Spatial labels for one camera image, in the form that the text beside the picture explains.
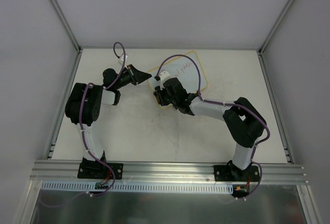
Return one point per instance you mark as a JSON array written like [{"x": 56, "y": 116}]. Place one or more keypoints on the left aluminium frame post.
[{"x": 55, "y": 5}]

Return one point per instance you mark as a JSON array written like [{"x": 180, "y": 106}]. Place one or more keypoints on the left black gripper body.
[{"x": 132, "y": 74}]

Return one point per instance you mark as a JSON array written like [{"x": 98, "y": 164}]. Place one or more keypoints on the right aluminium frame post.
[{"x": 280, "y": 18}]

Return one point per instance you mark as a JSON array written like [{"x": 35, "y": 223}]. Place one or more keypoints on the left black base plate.
[{"x": 95, "y": 170}]

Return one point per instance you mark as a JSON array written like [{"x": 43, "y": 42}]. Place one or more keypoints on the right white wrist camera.
[{"x": 162, "y": 77}]

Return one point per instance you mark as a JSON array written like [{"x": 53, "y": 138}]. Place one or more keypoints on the yellow framed whiteboard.
[{"x": 188, "y": 70}]

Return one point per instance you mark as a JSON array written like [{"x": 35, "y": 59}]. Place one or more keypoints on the aluminium frame post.
[
  {"x": 55, "y": 5},
  {"x": 280, "y": 18}
]

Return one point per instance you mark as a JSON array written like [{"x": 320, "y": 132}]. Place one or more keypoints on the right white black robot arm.
[{"x": 247, "y": 127}]

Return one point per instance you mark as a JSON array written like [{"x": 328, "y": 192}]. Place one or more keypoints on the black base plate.
[
  {"x": 95, "y": 170},
  {"x": 224, "y": 173}
]

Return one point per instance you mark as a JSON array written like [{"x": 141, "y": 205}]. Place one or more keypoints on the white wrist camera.
[
  {"x": 123, "y": 59},
  {"x": 162, "y": 77}
]

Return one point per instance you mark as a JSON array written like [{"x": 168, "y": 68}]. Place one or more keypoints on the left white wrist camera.
[{"x": 123, "y": 59}]

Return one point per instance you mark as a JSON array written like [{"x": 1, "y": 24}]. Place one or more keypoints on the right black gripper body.
[{"x": 160, "y": 97}]

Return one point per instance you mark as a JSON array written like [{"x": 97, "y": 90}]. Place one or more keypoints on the white slotted cable duct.
[{"x": 139, "y": 187}]

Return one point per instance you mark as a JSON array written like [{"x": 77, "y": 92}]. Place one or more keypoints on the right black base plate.
[{"x": 224, "y": 173}]

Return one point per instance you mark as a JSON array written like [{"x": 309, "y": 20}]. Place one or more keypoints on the aluminium mounting rail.
[{"x": 167, "y": 172}]

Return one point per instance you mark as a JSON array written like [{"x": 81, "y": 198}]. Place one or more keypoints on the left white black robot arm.
[{"x": 84, "y": 106}]

